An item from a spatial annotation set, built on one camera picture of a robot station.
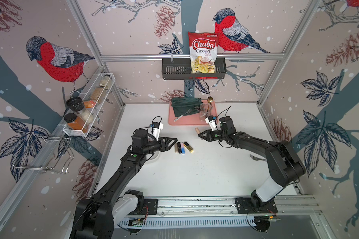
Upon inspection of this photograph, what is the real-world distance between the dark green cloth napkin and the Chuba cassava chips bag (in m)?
0.34

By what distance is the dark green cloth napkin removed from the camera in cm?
117

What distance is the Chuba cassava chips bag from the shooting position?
0.83 metres
